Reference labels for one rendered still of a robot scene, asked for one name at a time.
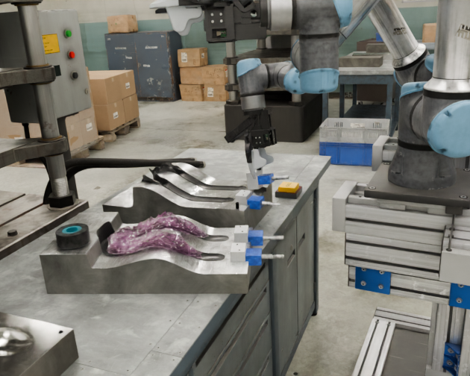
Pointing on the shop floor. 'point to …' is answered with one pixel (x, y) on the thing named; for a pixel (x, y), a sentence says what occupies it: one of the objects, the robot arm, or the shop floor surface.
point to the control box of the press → (66, 89)
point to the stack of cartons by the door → (201, 77)
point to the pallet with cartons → (114, 102)
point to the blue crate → (348, 153)
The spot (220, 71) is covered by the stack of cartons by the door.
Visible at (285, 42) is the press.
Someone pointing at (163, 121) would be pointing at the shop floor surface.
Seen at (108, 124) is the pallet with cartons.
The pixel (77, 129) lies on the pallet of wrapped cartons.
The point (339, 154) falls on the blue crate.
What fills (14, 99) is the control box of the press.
